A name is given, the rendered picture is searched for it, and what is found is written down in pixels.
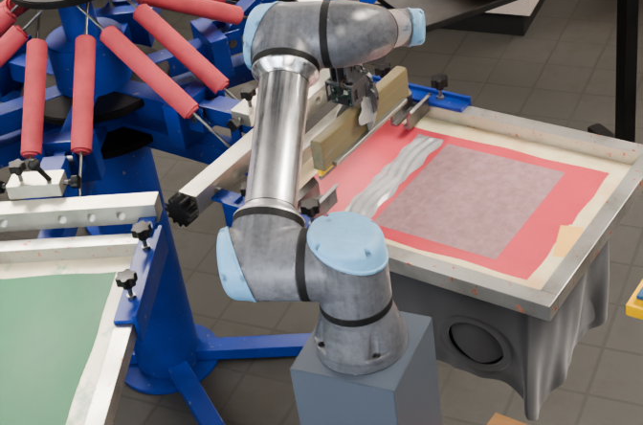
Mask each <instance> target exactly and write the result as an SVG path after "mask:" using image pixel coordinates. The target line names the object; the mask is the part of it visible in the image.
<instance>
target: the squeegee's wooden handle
mask: <svg viewBox="0 0 643 425"><path fill-rule="evenodd" d="M375 85H376V88H377V90H378V93H379V106H378V110H377V116H376V120H375V122H377V121H378V120H379V119H380V118H381V117H382V116H383V115H384V114H385V113H387V112H388V111H389V110H390V108H391V107H392V106H393V105H394V104H396V103H397V102H398V101H399V100H401V99H402V98H406V97H408V96H409V95H410V94H409V84H408V74H407V69H406V68H405V67H401V66H396V67H395V68H394V69H392V70H391V71H390V72H389V73H388V74H387V75H386V76H384V77H383V78H382V79H381V80H380V81H378V82H377V83H376V84H375ZM361 112H362V107H361V104H359V105H357V106H356V107H354V108H353V107H351V106H349V107H348V108H347V109H346V110H345V111H344V112H343V113H342V114H341V115H340V116H339V117H338V118H337V119H336V120H334V121H333V122H332V123H331V124H330V125H328V126H327V127H326V128H325V129H324V130H323V131H322V132H320V133H319V134H318V135H317V136H316V137H315V138H313V139H312V140H311V142H310V145H311V151H312V158H313V165H314V168H315V169H318V170H322V171H327V170H328V169H329V168H330V167H331V166H332V165H333V164H332V161H333V160H334V159H336V158H337V157H338V156H339V155H340V154H341V153H342V152H343V151H344V150H345V149H347V148H348V147H349V146H350V145H351V144H352V143H353V142H354V141H356V140H357V139H358V138H359V137H360V136H361V135H362V134H363V133H364V132H365V131H367V126H366V124H364V125H359V117H360V115H361Z"/></svg>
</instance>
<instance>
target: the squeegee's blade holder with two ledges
mask: <svg viewBox="0 0 643 425"><path fill-rule="evenodd" d="M407 102H408V100H407V99H405V98H402V99H401V100H399V101H398V102H397V103H396V104H394V105H393V106H392V107H391V108H390V110H389V111H388V112H387V113H385V114H384V115H383V116H382V117H381V118H380V119H379V120H378V121H377V122H376V123H375V124H374V125H373V127H372V129H371V130H370V131H368V130H367V131H365V132H364V133H363V134H362V135H361V136H360V137H359V138H358V139H357V140H356V141H354V142H353V143H352V144H351V145H350V146H349V147H348V148H347V149H345V150H344V151H343V152H342V153H341V154H340V155H339V156H338V157H337V158H336V159H334V160H333V161H332V164H333V165H332V166H336V167H337V166H338V165H339V164H340V163H341V162H343V161H344V160H345V159H346V158H347V157H348V156H349V155H350V154H351V153H352V152H353V151H355V150H356V149H357V148H358V147H359V146H360V145H361V144H362V143H363V142H364V141H366V140H367V139H368V138H369V137H370V136H371V135H372V134H373V133H374V132H375V131H376V130H378V129H379V128H380V127H381V126H382V125H383V124H384V123H385V122H386V121H387V120H389V119H390V118H391V117H392V116H393V115H394V114H395V113H396V112H397V111H398V110H400V109H401V108H402V107H403V106H404V105H405V104H406V103H407Z"/></svg>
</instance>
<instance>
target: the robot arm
mask: <svg viewBox="0 0 643 425"><path fill-rule="evenodd" d="M425 35H426V23H425V14H424V12H423V11H422V10H421V9H411V8H405V9H393V10H387V9H386V8H384V7H382V6H379V5H372V4H368V3H362V2H360V1H359V0H323V1H300V2H282V1H276V2H274V3H266V4H260V5H258V6H256V7H254V8H253V10H252V11H251V12H250V14H249V16H248V19H247V22H246V25H245V30H244V35H243V41H244V46H243V56H244V60H245V63H246V65H247V67H248V68H249V69H250V70H252V75H253V77H254V78H255V79H256V80H257V81H258V91H257V99H256V107H255V122H254V130H253V138H252V146H251V154H250V162H249V169H248V178H247V186H246V194H245V202H244V206H243V207H241V208H240V209H238V210H237V211H235V213H234V214H233V224H232V226H231V227H229V226H226V227H225V228H222V229H221V230H220V231H219V234H218V236H217V244H216V253H217V264H218V270H219V276H220V279H221V282H222V285H223V288H224V290H225V292H226V293H227V295H228V296H229V297H230V298H232V299H234V300H236V301H249V302H319V303H320V309H321V311H320V315H319V318H318V322H317V326H316V330H315V346H316V351H317V354H318V356H319V358H320V360H321V361H322V362H323V363H324V364H325V365H326V366H327V367H329V368H330V369H333V370H335V371H337V372H340V373H344V374H351V375H363V374H370V373H374V372H377V371H380V370H383V369H386V368H388V367H390V366H391V365H393V364H394V363H396V362H397V361H398V360H399V359H400V358H401V357H402V356H403V354H404V353H405V351H406V349H407V346H408V341H409V337H408V330H407V325H406V322H405V320H404V318H403V317H402V315H401V314H400V312H399V310H398V308H397V306H396V305H395V303H394V301H393V299H392V293H391V285H390V276H389V269H388V248H387V246H386V242H385V238H384V234H383V232H382V230H381V229H380V227H379V226H378V225H377V224H375V223H374V222H373V221H372V220H371V219H370V218H368V217H366V216H364V215H361V214H358V213H355V212H330V213H328V214H327V216H323V215H322V216H320V217H318V218H317V219H316V220H314V221H313V222H312V224H311V225H310V227H309V228H305V221H304V219H303V217H302V216H301V215H300V214H299V213H298V212H297V209H298V200H299V181H300V172H301V162H302V152H303V142H304V132H305V123H306V113H307V103H308V94H309V88H310V87H312V86H313V85H315V84H316V83H317V82H318V80H319V77H320V69H328V68H329V73H330V77H329V78H328V79H327V80H326V81H325V82H324V83H325V90H326V96H327V101H331V100H332V102H335V103H338V104H340V105H341V106H340V108H339V110H338V111H337V113H336V119H337V118H338V117H339V116H340V115H341V114H342V113H343V112H344V111H345V110H346V109H347V108H348V107H349V106H351V107H353V108H354V107H356V106H357V105H359V104H361V107H362V112H361V115H360V117H359V125H364V124H366V126H367V130H368V131H370V130H371V129H372V127H373V125H374V124H375V120H376V116H377V110H378V106H379V93H378V90H377V88H376V85H375V81H373V79H372V74H371V73H370V72H369V71H368V70H367V69H366V67H365V66H362V65H358V64H369V65H371V66H375V65H385V63H386V58H387V54H388V53H389V52H390V51H391V50H392V49H393V48H396V47H400V46H408V47H411V46H417V45H422V44H423V43H424V41H425ZM328 85H330V92H331V94H330V95H329V96H328V89H327V86H328Z"/></svg>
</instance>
